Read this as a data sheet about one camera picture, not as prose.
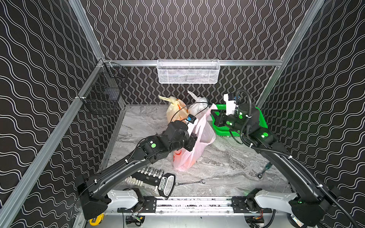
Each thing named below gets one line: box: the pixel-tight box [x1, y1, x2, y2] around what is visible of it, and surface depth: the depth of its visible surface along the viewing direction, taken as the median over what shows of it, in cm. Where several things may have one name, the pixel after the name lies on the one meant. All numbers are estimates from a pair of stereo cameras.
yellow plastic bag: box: [158, 95, 189, 124], surface depth 102 cm
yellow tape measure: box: [89, 212, 105, 227], surface depth 70 cm
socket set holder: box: [124, 166, 176, 199], surface depth 83 cm
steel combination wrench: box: [174, 179, 206, 187], surface depth 83 cm
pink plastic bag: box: [172, 103, 218, 172], surface depth 74 cm
